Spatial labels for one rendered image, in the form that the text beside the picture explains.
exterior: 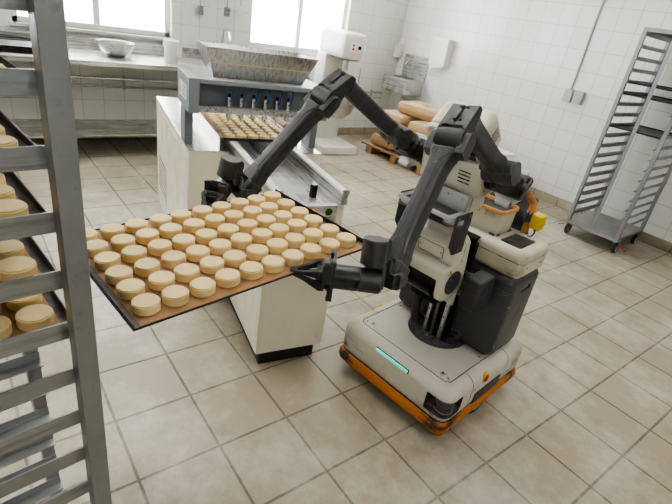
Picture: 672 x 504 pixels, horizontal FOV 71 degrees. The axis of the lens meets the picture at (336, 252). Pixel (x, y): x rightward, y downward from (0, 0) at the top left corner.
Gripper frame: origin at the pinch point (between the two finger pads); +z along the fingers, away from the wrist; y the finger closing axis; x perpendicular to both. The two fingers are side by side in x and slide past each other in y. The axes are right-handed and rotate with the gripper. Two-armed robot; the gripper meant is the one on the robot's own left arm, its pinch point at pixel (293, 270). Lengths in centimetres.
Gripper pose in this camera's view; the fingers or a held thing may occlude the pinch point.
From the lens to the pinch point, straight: 105.4
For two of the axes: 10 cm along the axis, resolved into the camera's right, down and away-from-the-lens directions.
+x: 0.2, -4.5, 8.9
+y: -1.3, 8.8, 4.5
